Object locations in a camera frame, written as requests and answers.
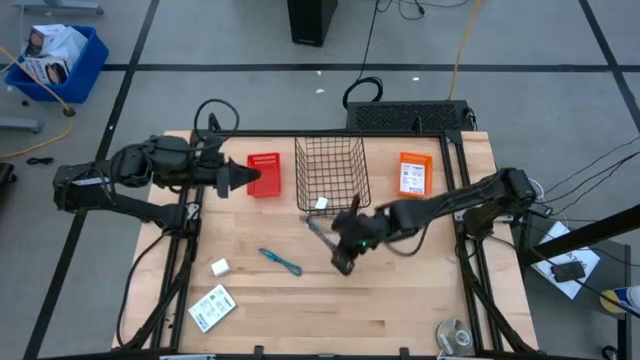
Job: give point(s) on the white and green acer box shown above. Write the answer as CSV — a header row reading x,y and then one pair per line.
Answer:
x,y
212,307

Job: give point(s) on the black smartphone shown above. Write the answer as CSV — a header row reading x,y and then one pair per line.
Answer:
x,y
568,271

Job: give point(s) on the orange plastic basket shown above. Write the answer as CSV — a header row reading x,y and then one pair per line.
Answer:
x,y
429,175

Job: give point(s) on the red plastic basket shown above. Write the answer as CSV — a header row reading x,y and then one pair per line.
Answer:
x,y
265,186

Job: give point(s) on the black computer tower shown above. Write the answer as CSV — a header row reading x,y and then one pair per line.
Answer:
x,y
311,22

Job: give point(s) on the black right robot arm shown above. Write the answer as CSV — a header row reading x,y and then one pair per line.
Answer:
x,y
450,200

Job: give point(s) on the white printed paper sheet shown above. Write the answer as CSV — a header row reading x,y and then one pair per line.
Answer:
x,y
555,235

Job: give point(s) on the blue plastic bin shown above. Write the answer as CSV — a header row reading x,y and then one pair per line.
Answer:
x,y
85,75

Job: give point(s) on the black perforated computer case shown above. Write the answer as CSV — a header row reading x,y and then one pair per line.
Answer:
x,y
405,116

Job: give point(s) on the dark side table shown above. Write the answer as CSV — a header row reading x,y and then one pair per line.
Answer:
x,y
575,237

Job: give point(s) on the grey desk foot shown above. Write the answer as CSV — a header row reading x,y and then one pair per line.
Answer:
x,y
60,7
20,125

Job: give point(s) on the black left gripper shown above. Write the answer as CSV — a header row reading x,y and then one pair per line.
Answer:
x,y
226,177

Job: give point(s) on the blue slim hand tool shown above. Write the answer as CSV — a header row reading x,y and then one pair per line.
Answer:
x,y
280,261

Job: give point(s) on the small white cube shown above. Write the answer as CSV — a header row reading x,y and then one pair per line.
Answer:
x,y
220,267

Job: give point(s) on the white box with headphone print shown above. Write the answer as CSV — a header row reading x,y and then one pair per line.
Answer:
x,y
45,70

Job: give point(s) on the black aluminium table frame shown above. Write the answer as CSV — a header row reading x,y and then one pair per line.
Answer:
x,y
192,250

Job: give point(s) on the white box with dark print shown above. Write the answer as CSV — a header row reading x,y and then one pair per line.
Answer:
x,y
40,40

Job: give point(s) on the small white packet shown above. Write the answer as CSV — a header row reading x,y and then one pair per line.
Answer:
x,y
321,203

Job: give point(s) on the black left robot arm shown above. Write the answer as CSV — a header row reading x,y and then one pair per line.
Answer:
x,y
165,160

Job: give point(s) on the yellow and blue roll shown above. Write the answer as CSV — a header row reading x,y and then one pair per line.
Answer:
x,y
622,299

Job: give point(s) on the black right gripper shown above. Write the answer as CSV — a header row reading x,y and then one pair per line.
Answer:
x,y
365,227

